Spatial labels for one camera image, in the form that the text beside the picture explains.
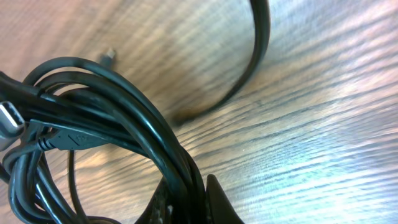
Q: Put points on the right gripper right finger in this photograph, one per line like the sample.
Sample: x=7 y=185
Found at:
x=220 y=208

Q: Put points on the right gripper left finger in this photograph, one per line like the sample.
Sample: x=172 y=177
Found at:
x=160 y=207

